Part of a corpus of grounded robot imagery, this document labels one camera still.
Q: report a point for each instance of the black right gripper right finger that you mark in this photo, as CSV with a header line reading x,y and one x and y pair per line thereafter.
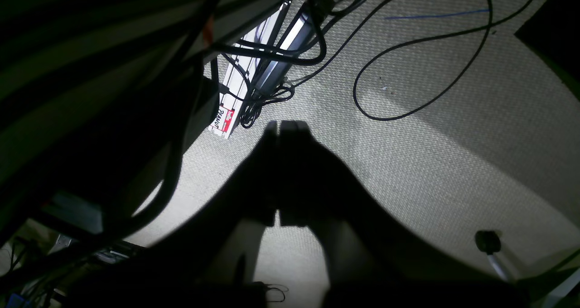
x,y
372,260

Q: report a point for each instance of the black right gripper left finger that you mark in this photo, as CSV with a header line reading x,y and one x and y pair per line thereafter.
x,y
210,259

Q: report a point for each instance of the white box red label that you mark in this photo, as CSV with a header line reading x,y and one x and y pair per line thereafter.
x,y
234,89

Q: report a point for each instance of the grey power strip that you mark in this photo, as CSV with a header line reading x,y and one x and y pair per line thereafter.
x,y
294,39

